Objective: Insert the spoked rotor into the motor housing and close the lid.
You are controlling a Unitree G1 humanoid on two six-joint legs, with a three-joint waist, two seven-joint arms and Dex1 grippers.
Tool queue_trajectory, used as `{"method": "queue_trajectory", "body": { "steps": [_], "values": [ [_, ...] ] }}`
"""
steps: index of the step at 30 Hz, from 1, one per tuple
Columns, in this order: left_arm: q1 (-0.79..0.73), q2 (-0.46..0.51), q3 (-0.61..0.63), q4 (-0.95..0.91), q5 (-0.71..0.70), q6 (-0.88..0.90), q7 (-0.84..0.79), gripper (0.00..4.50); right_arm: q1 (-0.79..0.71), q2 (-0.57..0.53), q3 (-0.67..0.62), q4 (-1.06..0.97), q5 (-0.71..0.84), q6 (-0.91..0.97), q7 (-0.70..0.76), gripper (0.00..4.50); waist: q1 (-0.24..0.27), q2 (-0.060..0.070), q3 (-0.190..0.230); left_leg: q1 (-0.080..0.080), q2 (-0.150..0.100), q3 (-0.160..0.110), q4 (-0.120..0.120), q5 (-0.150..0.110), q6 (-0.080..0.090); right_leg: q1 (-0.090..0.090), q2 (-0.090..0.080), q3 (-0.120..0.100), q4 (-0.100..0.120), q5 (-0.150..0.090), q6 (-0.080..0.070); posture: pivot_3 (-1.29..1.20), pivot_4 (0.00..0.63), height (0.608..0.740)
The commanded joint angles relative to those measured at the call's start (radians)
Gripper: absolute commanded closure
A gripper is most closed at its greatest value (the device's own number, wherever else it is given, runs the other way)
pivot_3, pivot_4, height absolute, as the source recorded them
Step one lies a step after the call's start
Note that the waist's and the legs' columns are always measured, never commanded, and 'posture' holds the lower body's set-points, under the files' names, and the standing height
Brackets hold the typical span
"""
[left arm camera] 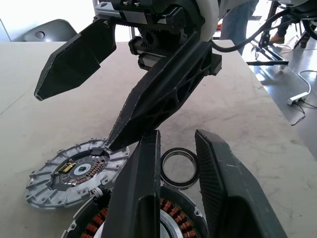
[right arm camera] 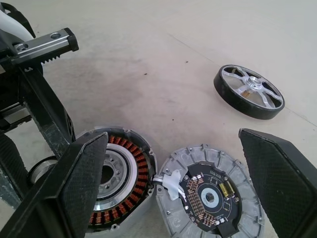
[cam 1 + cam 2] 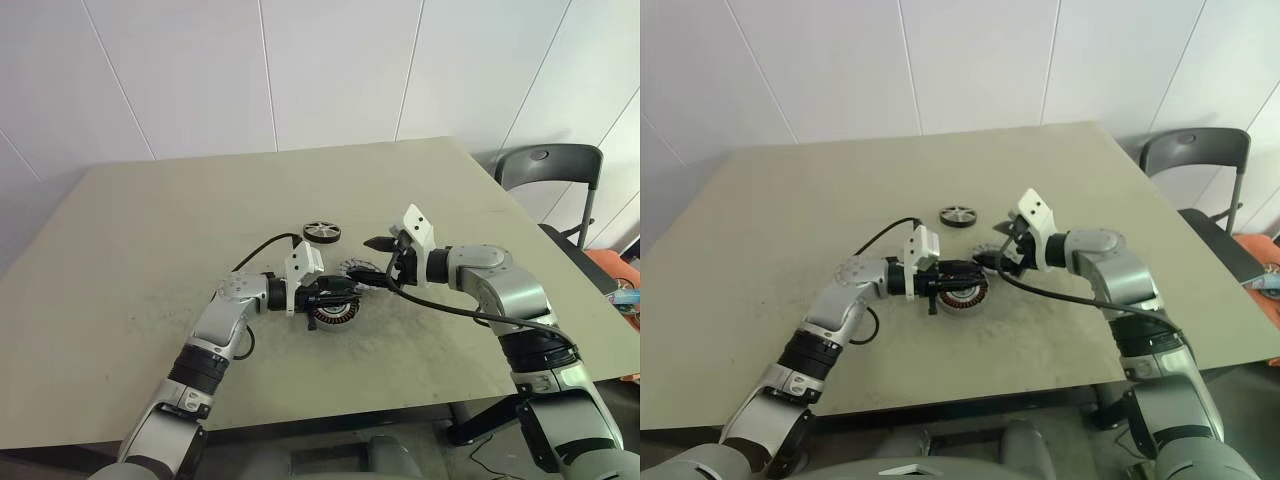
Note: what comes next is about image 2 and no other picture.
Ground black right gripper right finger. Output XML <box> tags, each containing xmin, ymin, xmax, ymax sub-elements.
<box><xmin>238</xmin><ymin>128</ymin><xmax>317</xmax><ymax>238</ymax></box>

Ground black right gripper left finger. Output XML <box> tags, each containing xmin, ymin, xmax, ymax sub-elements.
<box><xmin>0</xmin><ymin>131</ymin><xmax>109</xmax><ymax>238</ymax></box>

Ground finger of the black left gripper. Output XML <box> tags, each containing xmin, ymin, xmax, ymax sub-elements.
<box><xmin>0</xmin><ymin>133</ymin><xmax>33</xmax><ymax>211</ymax></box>
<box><xmin>20</xmin><ymin>65</ymin><xmax>76</xmax><ymax>161</ymax></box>

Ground small metal bearing ring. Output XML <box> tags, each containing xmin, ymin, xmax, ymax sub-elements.
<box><xmin>27</xmin><ymin>156</ymin><xmax>59</xmax><ymax>185</ymax></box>

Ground grey stator housing copper coils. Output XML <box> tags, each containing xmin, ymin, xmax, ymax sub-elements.
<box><xmin>74</xmin><ymin>125</ymin><xmax>158</xmax><ymax>234</ymax></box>

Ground black rotor wheel silver spokes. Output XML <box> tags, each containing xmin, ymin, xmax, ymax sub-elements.
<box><xmin>214</xmin><ymin>64</ymin><xmax>286</xmax><ymax>121</ymax></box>

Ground grey cover plate circuit board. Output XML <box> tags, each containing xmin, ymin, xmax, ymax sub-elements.
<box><xmin>152</xmin><ymin>143</ymin><xmax>265</xmax><ymax>238</ymax></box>

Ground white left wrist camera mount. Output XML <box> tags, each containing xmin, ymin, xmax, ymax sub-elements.
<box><xmin>0</xmin><ymin>3</ymin><xmax>35</xmax><ymax>42</ymax></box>

